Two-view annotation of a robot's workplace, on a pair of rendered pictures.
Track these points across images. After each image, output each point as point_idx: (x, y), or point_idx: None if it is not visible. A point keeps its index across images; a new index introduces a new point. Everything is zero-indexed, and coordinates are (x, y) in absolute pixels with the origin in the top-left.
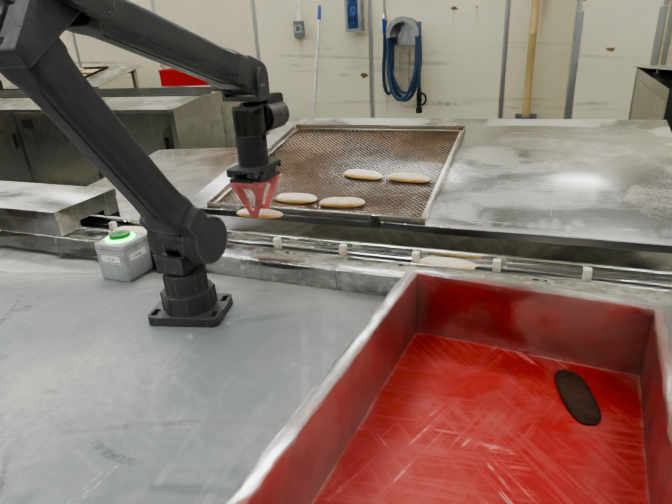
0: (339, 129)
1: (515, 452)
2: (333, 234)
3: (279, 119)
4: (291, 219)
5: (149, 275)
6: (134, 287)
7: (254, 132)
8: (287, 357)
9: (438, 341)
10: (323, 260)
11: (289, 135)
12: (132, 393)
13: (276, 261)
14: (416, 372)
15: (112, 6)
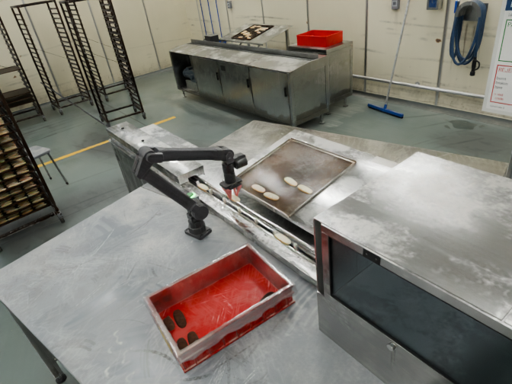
0: (306, 145)
1: (232, 308)
2: None
3: (241, 165)
4: (251, 198)
5: None
6: None
7: (227, 172)
8: (209, 258)
9: (251, 268)
10: (244, 224)
11: (284, 144)
12: (167, 256)
13: (230, 219)
14: (235, 276)
15: (162, 159)
